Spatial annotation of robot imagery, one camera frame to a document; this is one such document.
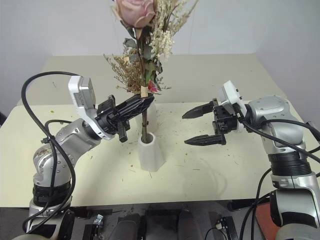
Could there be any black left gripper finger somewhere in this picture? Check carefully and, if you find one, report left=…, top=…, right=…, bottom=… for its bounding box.
left=114, top=95, right=151, bottom=112
left=116, top=96, right=156, bottom=123

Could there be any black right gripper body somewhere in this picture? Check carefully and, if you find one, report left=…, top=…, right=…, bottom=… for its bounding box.
left=211, top=98, right=241, bottom=137

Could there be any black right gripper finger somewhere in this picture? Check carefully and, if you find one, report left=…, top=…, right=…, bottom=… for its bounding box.
left=181, top=101, right=217, bottom=120
left=184, top=134, right=227, bottom=147

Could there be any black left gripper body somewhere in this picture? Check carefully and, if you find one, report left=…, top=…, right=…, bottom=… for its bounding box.
left=96, top=94, right=131, bottom=144

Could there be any pink rose flower bouquet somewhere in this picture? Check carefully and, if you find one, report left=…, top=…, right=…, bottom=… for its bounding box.
left=111, top=0, right=201, bottom=145

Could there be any brown dried flower bouquet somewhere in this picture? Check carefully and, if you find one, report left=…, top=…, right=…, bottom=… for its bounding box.
left=103, top=53, right=173, bottom=97

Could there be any black caster wheel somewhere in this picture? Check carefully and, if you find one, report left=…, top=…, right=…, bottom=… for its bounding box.
left=226, top=199, right=242, bottom=212

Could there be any black box with connector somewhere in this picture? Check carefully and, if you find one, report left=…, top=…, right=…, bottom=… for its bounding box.
left=215, top=216, right=239, bottom=240

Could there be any red-brown flat pad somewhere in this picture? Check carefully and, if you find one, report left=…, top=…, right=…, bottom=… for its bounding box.
left=255, top=200, right=276, bottom=238

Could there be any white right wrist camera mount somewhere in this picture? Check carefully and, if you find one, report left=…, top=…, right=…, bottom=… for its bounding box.
left=216, top=79, right=248, bottom=133

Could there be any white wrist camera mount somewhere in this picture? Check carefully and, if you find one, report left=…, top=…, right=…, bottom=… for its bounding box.
left=68, top=75, right=118, bottom=141
left=216, top=79, right=248, bottom=133

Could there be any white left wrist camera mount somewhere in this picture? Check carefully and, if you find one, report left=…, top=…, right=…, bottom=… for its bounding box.
left=68, top=75, right=118, bottom=141

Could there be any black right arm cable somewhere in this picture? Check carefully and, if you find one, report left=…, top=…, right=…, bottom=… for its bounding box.
left=236, top=112, right=320, bottom=240

